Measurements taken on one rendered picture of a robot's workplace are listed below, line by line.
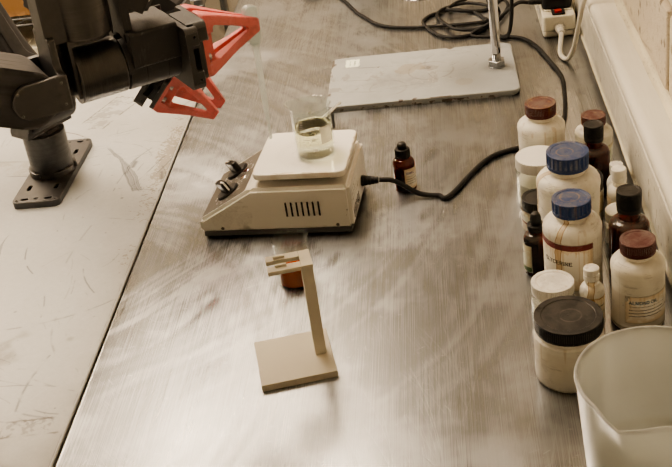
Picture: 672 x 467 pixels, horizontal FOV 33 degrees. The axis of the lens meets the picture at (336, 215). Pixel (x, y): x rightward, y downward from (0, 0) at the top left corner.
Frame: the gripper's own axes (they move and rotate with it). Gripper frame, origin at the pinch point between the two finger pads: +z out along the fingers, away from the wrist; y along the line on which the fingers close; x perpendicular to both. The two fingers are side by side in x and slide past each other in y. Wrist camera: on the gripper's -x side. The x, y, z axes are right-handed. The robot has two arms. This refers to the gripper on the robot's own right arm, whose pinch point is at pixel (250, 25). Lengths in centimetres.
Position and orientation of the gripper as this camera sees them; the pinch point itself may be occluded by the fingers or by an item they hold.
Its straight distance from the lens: 121.4
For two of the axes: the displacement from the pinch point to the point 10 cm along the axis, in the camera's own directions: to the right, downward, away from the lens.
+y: -4.9, -3.7, 7.9
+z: 8.6, -3.2, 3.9
